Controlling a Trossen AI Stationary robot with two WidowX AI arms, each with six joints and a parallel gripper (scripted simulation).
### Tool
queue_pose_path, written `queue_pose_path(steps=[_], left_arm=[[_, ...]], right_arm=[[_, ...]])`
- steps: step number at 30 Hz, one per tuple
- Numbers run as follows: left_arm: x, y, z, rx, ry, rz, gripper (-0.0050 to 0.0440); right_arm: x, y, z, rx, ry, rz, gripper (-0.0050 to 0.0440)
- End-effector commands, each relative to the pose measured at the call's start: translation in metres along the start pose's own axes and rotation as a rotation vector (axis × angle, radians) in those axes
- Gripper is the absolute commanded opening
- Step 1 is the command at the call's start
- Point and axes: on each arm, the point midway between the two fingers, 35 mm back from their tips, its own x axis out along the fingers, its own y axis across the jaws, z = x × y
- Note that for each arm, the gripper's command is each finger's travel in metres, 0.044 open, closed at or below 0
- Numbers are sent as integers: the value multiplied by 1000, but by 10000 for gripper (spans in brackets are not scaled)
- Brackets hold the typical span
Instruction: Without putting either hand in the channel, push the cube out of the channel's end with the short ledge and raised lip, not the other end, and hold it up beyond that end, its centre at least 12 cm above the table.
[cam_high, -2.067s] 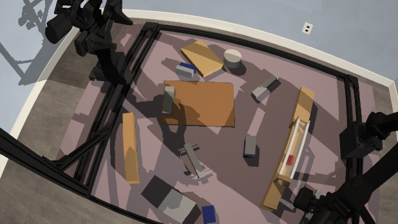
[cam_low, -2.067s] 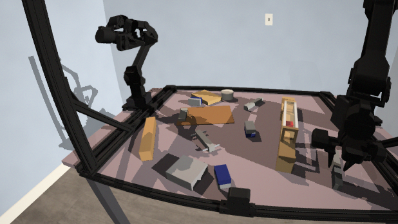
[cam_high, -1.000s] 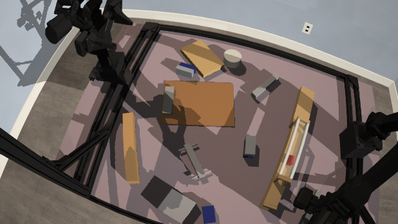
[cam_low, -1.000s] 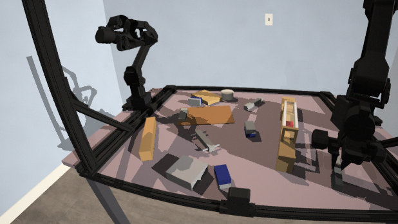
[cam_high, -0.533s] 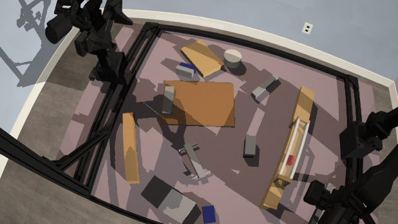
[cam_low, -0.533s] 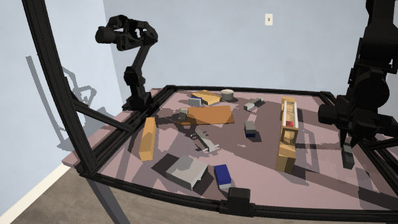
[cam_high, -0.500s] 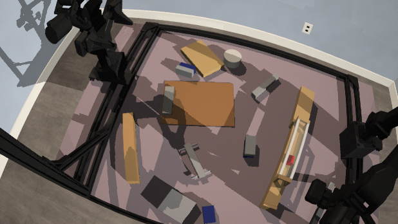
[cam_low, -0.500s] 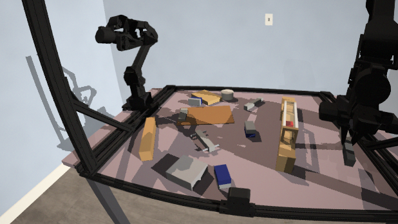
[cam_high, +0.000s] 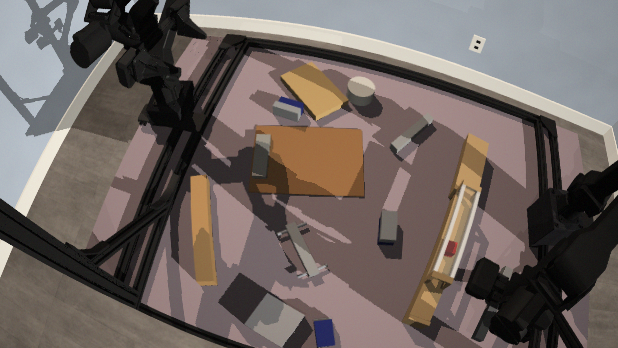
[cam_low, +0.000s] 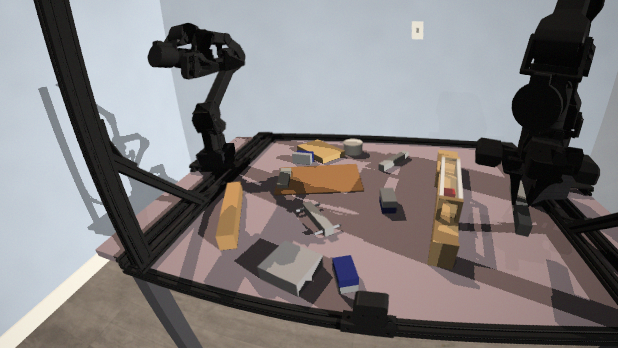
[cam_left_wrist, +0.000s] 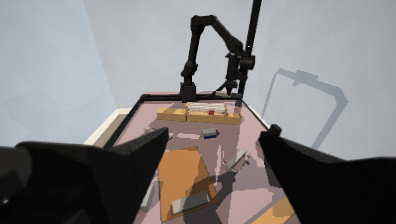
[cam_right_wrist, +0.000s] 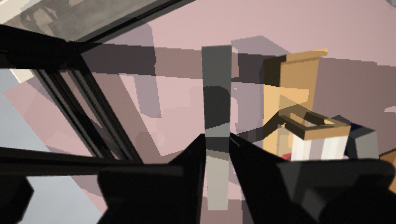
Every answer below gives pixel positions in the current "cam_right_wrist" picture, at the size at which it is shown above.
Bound orange-brown wooden clipboard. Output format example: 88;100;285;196
379;149;396;191

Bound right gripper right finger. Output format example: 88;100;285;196
229;133;396;224

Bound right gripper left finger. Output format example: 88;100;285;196
97;133;206;224

